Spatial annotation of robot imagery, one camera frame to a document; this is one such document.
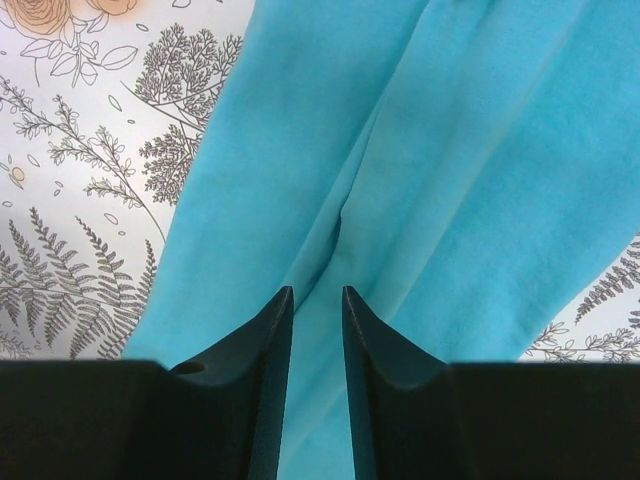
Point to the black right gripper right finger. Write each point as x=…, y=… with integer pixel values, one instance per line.
x=413, y=416

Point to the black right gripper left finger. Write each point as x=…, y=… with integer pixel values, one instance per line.
x=218, y=415

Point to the teal t shirt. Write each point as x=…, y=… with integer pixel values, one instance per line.
x=468, y=167

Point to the floral patterned table mat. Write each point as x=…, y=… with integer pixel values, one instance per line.
x=103, y=109

